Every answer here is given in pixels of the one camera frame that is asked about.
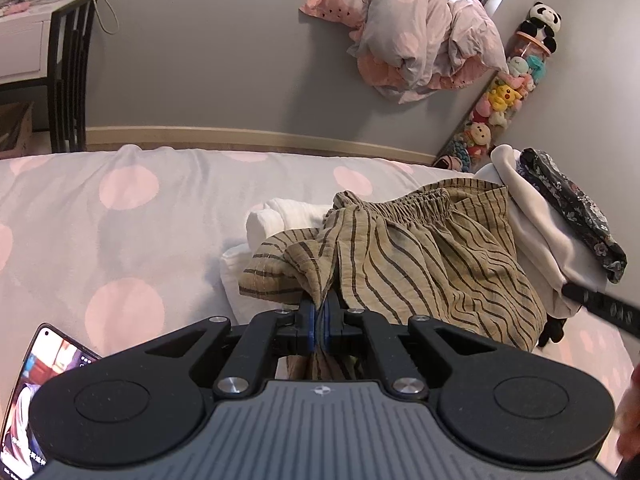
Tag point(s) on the smartphone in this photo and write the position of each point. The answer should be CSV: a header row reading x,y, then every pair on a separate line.
x,y
30,380

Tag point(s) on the tan striped pants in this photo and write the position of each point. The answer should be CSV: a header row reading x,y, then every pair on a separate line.
x,y
425,270

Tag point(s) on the white desk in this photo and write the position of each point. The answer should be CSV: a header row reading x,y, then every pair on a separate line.
x,y
25,40

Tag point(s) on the polka dot bed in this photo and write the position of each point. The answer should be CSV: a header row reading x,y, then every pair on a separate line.
x,y
150,240

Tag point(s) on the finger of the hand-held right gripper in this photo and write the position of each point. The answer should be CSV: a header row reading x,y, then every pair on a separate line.
x,y
605,310

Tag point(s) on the column of plush toys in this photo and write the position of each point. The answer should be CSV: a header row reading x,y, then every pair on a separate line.
x,y
500,95

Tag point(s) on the white rolled cloth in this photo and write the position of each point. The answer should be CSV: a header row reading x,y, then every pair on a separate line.
x,y
280,217

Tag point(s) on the black chair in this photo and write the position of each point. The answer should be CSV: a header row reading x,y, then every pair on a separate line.
x,y
70,75

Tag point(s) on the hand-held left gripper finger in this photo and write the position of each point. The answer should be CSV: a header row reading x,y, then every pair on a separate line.
x,y
325,332
312,330

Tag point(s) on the white garment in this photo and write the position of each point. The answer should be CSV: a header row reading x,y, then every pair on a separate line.
x,y
535,230

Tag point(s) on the person's bare leg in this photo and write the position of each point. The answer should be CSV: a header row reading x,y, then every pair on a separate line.
x,y
632,410

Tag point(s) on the panda plush toy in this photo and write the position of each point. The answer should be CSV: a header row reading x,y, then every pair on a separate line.
x,y
542,22

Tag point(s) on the beige bed frame board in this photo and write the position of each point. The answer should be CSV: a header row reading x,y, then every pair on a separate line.
x,y
250,140

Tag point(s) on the dark cloth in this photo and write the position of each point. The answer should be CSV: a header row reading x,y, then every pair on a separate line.
x,y
552,332

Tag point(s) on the black floral cloth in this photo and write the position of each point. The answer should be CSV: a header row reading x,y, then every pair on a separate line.
x,y
575,205

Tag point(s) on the pink grey duvet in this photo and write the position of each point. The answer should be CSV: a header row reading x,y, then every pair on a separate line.
x,y
415,25

